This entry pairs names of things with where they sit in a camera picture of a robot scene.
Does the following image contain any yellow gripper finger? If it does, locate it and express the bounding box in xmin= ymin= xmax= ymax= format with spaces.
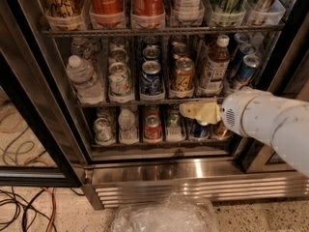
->
xmin=180 ymin=101 xmax=221 ymax=125

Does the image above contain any tea bottle with white cap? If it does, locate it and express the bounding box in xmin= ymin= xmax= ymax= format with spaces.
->
xmin=199 ymin=35 xmax=230 ymax=90

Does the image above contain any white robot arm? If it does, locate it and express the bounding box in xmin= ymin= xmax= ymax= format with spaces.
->
xmin=180 ymin=88 xmax=309 ymax=176

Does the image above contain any blue can bottom shelf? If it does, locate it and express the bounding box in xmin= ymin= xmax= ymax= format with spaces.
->
xmin=190 ymin=120 xmax=211 ymax=139

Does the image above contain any orange can bottom shelf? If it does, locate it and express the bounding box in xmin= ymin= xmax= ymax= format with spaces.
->
xmin=211 ymin=121 xmax=232 ymax=140

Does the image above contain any red can bottom shelf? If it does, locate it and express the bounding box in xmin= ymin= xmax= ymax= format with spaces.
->
xmin=144 ymin=115 xmax=161 ymax=141

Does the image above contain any small water bottle bottom shelf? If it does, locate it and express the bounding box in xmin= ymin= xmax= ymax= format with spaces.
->
xmin=118 ymin=108 xmax=138 ymax=144

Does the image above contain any green white can bottom shelf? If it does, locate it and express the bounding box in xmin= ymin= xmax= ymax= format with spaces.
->
xmin=94 ymin=118 xmax=114 ymax=145

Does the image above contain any green striped can top shelf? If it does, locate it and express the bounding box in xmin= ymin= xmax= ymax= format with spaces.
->
xmin=210 ymin=0 xmax=244 ymax=26

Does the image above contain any stainless steel fridge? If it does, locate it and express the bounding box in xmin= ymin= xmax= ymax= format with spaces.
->
xmin=0 ymin=0 xmax=309 ymax=211

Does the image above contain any clear water bottle middle shelf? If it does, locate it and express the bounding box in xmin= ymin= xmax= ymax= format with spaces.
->
xmin=66 ymin=55 xmax=105 ymax=104

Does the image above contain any fridge sliding glass door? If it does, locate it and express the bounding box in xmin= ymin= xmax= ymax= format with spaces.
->
xmin=0 ymin=0 xmax=87 ymax=187

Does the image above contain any orange lacroix can front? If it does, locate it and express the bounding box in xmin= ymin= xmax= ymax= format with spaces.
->
xmin=172 ymin=57 xmax=195 ymax=92

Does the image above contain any blue energy can front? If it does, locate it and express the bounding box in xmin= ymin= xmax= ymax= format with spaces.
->
xmin=232 ymin=54 xmax=262 ymax=90

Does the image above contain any blue pepsi can front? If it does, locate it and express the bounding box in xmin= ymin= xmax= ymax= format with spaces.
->
xmin=141 ymin=61 xmax=162 ymax=96

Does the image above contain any green white can front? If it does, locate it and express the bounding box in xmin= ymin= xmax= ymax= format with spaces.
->
xmin=108 ymin=62 xmax=131 ymax=97

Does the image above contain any clear plastic bag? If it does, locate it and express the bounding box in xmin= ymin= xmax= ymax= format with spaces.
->
xmin=110 ymin=193 xmax=219 ymax=232

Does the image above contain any red coca-cola can right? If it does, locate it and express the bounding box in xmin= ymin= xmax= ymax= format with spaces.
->
xmin=133 ymin=0 xmax=164 ymax=28

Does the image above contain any red coca-cola can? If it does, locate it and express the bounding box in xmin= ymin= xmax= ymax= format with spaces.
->
xmin=91 ymin=0 xmax=123 ymax=27
xmin=133 ymin=0 xmax=164 ymax=28

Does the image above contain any red coca-cola can left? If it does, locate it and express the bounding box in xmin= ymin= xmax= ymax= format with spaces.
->
xmin=91 ymin=0 xmax=123 ymax=27

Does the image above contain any middle wire shelf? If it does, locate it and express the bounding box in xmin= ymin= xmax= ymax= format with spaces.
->
xmin=76 ymin=97 xmax=224 ymax=108

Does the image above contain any wire shelf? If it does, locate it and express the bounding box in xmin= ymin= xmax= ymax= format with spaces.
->
xmin=76 ymin=97 xmax=224 ymax=108
xmin=42 ymin=24 xmax=284 ymax=38

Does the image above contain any top wire shelf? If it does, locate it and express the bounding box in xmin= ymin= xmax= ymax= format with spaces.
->
xmin=42 ymin=24 xmax=284 ymax=38

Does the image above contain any orange cable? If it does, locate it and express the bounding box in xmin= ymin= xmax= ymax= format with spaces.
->
xmin=42 ymin=187 xmax=58 ymax=232

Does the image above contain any black cable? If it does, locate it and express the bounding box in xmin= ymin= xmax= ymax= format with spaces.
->
xmin=0 ymin=187 xmax=85 ymax=232

